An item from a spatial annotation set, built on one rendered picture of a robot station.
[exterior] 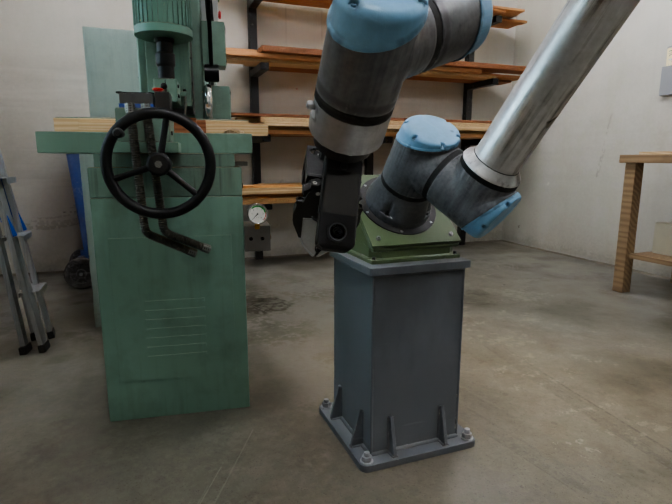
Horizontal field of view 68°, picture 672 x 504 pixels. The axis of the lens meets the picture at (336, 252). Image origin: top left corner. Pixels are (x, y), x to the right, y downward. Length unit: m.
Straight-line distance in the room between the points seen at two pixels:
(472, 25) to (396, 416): 1.09
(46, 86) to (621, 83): 4.15
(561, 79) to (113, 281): 1.31
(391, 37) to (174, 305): 1.29
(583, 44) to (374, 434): 1.05
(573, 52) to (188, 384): 1.40
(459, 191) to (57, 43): 3.41
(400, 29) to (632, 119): 3.90
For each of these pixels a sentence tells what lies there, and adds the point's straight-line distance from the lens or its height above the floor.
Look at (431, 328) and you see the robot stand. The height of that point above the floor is 0.36.
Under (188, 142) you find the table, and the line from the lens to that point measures 1.58.
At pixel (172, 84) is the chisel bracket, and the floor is 1.05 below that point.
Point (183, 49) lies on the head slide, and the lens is 1.86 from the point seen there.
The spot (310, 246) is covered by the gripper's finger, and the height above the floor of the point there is 0.70.
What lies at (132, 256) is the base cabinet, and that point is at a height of 0.53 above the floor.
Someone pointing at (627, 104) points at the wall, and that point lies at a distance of 4.39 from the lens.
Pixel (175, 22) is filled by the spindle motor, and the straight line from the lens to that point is 1.72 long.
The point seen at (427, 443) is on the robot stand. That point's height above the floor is 0.02.
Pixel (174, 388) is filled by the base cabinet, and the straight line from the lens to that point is 1.74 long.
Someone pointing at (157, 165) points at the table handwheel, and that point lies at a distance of 1.38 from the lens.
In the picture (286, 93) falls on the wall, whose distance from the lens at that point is 4.25.
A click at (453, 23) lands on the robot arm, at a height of 0.96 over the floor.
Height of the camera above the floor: 0.82
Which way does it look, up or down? 11 degrees down
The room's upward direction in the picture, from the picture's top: straight up
